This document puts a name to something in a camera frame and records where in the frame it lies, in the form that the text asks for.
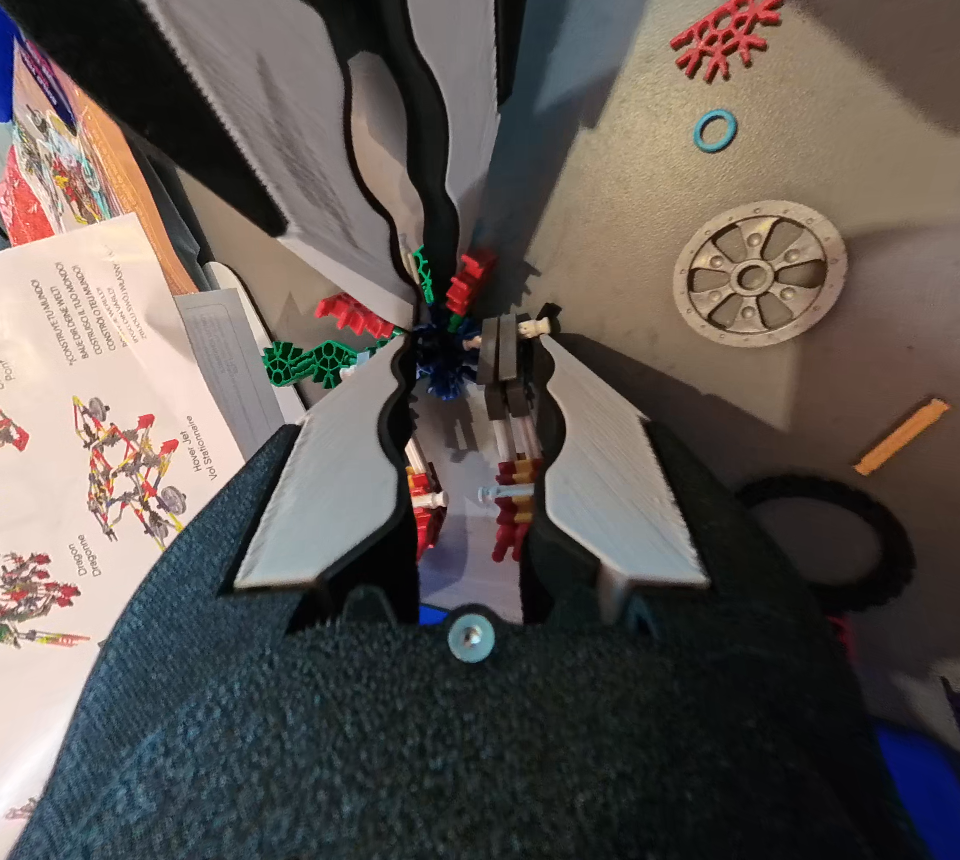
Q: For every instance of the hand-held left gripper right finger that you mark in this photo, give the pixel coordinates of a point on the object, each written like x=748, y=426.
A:
x=615, y=500

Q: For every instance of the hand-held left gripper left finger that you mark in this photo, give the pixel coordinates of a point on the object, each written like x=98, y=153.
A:
x=330, y=492

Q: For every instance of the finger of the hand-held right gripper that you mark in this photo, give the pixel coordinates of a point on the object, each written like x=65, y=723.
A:
x=457, y=49
x=247, y=87

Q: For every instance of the red fan connector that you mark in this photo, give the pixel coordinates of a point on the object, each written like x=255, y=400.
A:
x=352, y=312
x=724, y=27

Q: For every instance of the large blue plastic bin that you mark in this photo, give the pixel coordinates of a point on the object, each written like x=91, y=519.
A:
x=919, y=785

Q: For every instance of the white book stand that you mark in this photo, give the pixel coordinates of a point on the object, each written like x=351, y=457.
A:
x=225, y=275

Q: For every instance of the silver wheel hub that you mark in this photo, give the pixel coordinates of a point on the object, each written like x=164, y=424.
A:
x=754, y=275

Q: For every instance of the toy instruction booklet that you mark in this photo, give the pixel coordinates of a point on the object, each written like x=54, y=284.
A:
x=75, y=387

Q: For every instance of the large black tyre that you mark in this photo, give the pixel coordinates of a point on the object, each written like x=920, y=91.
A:
x=900, y=552

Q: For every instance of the short yellow rod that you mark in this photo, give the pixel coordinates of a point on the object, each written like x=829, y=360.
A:
x=900, y=436

